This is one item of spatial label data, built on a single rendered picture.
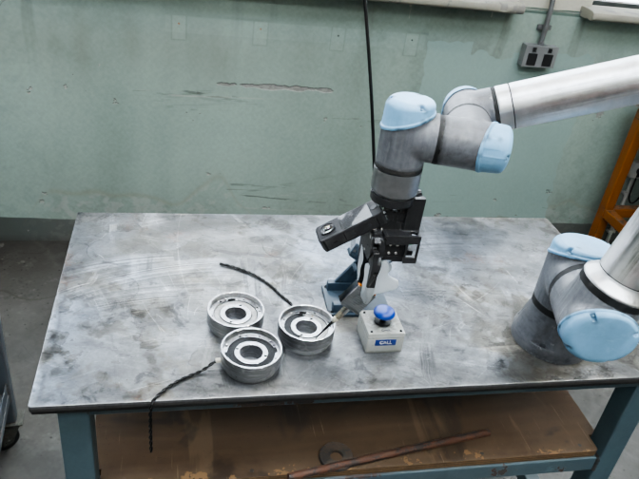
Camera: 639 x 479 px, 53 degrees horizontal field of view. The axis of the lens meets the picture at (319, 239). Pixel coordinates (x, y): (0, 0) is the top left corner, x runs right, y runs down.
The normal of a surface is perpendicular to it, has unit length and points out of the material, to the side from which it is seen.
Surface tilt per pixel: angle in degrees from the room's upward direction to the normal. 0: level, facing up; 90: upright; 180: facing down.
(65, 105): 90
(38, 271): 0
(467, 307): 0
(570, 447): 0
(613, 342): 97
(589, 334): 97
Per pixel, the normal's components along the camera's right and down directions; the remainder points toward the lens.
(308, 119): 0.18, 0.53
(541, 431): 0.12, -0.84
